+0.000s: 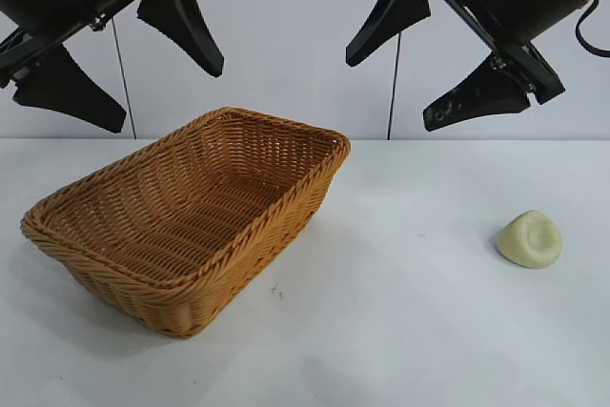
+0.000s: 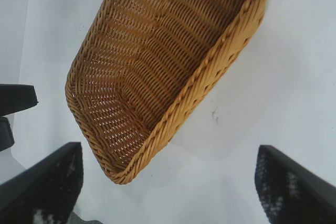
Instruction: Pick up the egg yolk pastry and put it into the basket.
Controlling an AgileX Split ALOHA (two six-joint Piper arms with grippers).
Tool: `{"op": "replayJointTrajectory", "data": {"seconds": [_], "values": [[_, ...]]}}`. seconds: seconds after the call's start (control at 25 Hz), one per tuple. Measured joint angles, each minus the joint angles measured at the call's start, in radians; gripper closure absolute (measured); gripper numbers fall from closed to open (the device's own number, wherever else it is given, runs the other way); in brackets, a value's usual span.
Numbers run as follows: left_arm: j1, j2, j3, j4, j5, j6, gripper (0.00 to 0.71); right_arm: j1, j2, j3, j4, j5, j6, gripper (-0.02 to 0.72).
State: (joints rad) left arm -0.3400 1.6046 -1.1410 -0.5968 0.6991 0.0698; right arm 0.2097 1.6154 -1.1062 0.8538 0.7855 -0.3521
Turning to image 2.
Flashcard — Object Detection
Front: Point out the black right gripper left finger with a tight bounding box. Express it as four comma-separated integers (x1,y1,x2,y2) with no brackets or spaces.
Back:
0,142,85,224

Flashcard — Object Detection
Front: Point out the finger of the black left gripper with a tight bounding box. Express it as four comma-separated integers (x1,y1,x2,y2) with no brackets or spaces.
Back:
0,83,40,116
0,116,15,153

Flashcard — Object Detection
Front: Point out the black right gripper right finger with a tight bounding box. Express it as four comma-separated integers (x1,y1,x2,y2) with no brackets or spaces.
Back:
254,144,336,224

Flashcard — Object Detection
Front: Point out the woven wicker basket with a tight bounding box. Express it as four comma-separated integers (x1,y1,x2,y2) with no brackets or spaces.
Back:
65,0,274,186

